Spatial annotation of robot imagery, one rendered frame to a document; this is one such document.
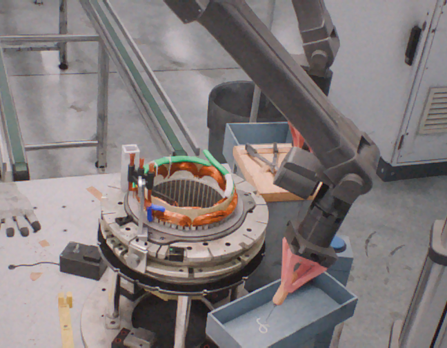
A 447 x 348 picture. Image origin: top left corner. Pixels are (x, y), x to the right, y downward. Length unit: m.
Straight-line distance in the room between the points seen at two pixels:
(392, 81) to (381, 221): 0.71
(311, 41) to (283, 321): 0.56
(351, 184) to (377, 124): 2.73
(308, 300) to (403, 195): 2.45
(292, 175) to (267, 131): 0.68
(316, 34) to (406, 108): 2.19
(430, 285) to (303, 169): 0.34
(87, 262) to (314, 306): 0.58
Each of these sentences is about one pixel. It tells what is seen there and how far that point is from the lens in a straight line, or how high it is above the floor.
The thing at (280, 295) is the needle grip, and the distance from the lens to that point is 1.15.
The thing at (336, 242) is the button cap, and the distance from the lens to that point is 1.38.
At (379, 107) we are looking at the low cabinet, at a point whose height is 0.34.
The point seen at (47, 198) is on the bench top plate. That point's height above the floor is 0.78.
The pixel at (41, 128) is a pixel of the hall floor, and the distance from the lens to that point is 3.84.
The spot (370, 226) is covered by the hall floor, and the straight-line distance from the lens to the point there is 3.37.
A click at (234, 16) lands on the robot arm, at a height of 1.55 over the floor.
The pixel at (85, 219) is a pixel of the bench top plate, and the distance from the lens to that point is 1.81.
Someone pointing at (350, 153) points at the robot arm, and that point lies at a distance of 1.00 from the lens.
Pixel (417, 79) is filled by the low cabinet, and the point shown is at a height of 0.59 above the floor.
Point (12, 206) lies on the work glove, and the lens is 1.82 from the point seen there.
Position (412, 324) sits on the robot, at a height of 1.01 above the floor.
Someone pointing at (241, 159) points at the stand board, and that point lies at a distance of 1.55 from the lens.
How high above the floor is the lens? 1.84
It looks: 32 degrees down
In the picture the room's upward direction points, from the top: 8 degrees clockwise
